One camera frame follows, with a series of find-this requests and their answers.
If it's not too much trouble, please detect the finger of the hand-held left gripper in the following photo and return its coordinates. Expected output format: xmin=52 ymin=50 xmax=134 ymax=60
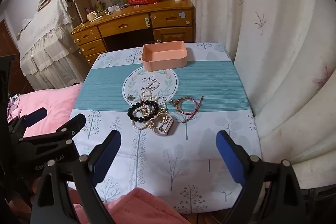
xmin=8 ymin=107 xmax=48 ymax=139
xmin=22 ymin=113 xmax=87 ymax=146

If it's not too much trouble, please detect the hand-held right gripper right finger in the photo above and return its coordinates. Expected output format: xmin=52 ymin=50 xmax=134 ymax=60
xmin=216 ymin=131 xmax=307 ymax=224

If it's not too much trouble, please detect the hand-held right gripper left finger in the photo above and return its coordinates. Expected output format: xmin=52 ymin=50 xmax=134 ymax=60
xmin=31 ymin=130 xmax=122 ymax=224

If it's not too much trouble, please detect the white pearl bracelet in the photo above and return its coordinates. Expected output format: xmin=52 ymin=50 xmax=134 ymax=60
xmin=130 ymin=105 xmax=156 ymax=131

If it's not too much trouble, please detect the black bead bracelet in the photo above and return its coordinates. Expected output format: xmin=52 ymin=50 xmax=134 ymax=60
xmin=128 ymin=100 xmax=160 ymax=123

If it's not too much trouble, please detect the red string bracelet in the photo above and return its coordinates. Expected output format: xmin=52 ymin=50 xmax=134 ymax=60
xmin=181 ymin=96 xmax=205 ymax=124

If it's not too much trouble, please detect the pink cord bracelet with charms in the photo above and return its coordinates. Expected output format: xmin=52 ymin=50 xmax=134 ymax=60
xmin=169 ymin=98 xmax=200 ymax=115

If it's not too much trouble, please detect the pink watch band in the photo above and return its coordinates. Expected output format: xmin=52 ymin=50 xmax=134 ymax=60
xmin=150 ymin=112 xmax=177 ymax=137

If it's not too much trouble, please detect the long pearl necklace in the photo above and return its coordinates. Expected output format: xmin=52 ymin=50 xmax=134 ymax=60
xmin=141 ymin=81 xmax=168 ymax=112

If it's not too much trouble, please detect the pink plastic box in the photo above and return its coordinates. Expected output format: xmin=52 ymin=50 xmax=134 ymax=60
xmin=141 ymin=41 xmax=189 ymax=72

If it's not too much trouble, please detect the pink blanket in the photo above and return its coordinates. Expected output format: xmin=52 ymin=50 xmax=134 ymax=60
xmin=8 ymin=84 xmax=83 ymax=138

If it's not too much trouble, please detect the pink fleece garment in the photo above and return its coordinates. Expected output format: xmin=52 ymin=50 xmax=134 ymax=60
xmin=71 ymin=187 xmax=192 ymax=224

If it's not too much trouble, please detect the white lace cover cloth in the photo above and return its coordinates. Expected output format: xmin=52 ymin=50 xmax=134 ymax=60
xmin=15 ymin=0 xmax=88 ymax=91

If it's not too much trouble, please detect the tree print tablecloth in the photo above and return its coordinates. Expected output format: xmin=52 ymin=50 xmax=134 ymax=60
xmin=69 ymin=42 xmax=263 ymax=214

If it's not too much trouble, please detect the white leaf print curtain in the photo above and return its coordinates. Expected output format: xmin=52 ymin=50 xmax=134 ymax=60
xmin=185 ymin=0 xmax=336 ymax=190

